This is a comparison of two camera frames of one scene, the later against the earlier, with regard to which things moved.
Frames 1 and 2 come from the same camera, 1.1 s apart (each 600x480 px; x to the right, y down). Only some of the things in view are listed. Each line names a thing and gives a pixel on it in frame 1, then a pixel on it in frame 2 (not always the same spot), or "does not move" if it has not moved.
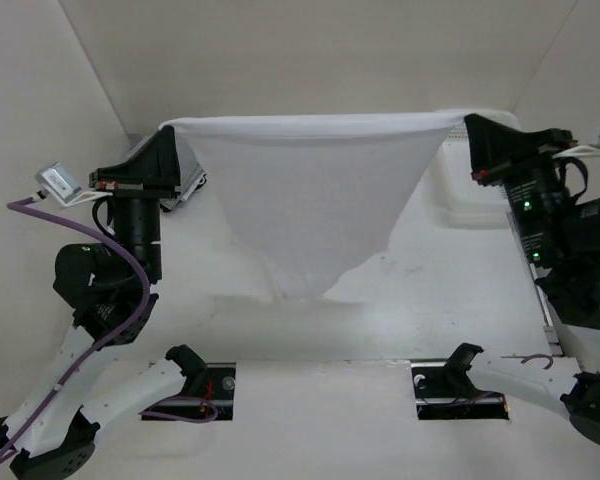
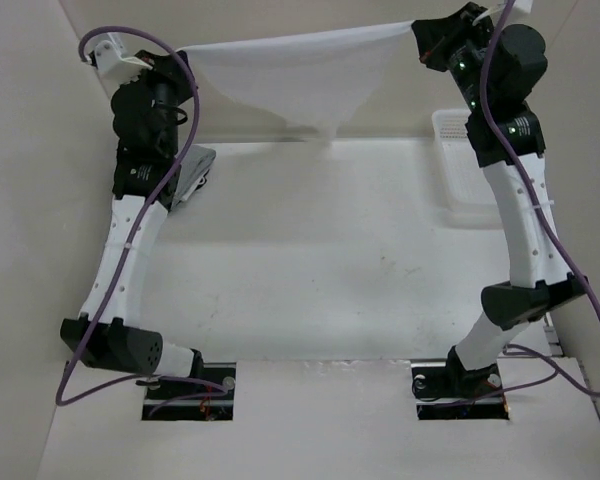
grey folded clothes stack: (187, 167) does not move
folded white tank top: (199, 180) does not move
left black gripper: (151, 172) to (166, 70)
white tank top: (313, 199) to (318, 78)
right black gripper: (498, 151) to (436, 37)
